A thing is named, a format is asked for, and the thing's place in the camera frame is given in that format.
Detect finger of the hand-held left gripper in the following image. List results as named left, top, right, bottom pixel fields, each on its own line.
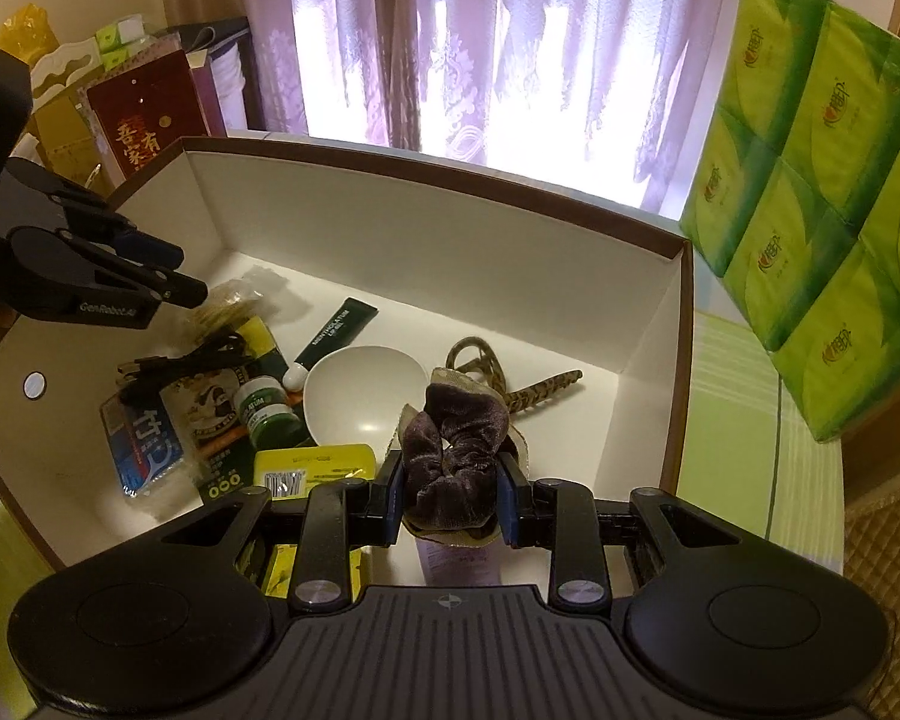
left=0, top=156, right=186, bottom=265
left=9, top=227, right=211, bottom=321

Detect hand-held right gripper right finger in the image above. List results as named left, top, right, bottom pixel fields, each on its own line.
left=495, top=454, right=751, bottom=612

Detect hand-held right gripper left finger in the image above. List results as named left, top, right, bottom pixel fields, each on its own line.
left=157, top=452, right=406, bottom=612

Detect brown velvet scrunchie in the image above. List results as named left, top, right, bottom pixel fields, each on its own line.
left=403, top=367, right=530, bottom=545

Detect yellow snack packet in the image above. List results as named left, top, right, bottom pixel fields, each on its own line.
left=240, top=442, right=376, bottom=597

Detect purple cream tube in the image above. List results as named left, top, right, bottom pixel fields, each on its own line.
left=416, top=532, right=505, bottom=586

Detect white ceramic spoon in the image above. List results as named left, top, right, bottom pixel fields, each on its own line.
left=304, top=345, right=430, bottom=447

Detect small clear plastic packet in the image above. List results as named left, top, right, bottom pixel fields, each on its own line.
left=186, top=268, right=290, bottom=350

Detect black cable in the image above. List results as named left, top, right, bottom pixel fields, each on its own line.
left=116, top=326, right=252, bottom=398

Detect small green bottle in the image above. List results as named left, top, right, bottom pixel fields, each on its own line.
left=232, top=375, right=305, bottom=447

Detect green yellow packet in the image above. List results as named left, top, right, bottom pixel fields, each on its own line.
left=236, top=315, right=290, bottom=376

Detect round panda sticker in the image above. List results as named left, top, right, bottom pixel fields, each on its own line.
left=161, top=367, right=260, bottom=451

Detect dark green lip balm tube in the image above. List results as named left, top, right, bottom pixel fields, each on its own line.
left=281, top=298, right=380, bottom=391

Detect clear floss pick pack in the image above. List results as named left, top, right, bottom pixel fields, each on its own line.
left=101, top=382, right=203, bottom=503

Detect green card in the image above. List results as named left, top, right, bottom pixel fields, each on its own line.
left=199, top=431, right=260, bottom=507

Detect brown storage box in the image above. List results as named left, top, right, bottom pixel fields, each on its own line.
left=0, top=136, right=695, bottom=571

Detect checked cloth covered desktop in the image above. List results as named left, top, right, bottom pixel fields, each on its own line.
left=0, top=311, right=848, bottom=616

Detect brown cardboard box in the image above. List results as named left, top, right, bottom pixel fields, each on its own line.
left=30, top=94, right=113, bottom=188

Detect white cut cardboard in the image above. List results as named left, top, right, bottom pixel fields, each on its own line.
left=28, top=34, right=102, bottom=102

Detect yellow plastic bag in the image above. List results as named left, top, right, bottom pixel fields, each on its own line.
left=0, top=6, right=50, bottom=53

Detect green tissue boxes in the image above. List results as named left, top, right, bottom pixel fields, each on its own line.
left=94, top=13, right=155, bottom=53

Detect black paper bag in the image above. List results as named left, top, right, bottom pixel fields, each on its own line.
left=154, top=17, right=252, bottom=136

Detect lilac sheer curtain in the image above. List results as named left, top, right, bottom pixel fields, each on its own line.
left=247, top=0, right=758, bottom=215

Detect green tissue pack bundle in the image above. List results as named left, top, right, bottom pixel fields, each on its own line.
left=679, top=0, right=900, bottom=443

